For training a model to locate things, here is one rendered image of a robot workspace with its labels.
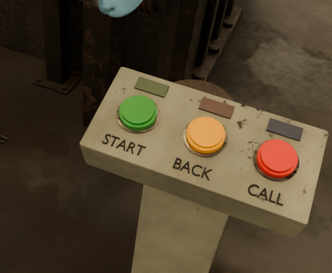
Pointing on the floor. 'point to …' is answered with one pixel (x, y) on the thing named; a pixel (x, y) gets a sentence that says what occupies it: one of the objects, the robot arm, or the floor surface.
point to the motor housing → (104, 52)
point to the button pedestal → (199, 174)
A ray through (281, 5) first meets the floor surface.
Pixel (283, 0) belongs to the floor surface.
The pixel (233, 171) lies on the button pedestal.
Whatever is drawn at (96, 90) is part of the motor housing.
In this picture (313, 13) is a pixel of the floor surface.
